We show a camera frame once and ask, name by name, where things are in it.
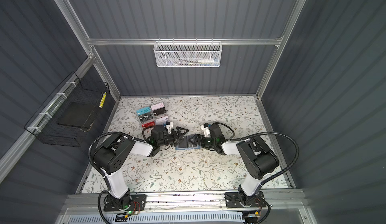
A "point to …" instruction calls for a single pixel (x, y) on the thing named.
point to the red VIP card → (149, 124)
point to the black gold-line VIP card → (159, 111)
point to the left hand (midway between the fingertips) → (187, 134)
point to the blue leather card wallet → (185, 144)
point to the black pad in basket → (77, 114)
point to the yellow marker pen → (102, 101)
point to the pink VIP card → (157, 106)
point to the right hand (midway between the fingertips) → (195, 142)
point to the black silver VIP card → (146, 117)
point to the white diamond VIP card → (162, 121)
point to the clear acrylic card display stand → (155, 118)
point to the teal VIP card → (141, 111)
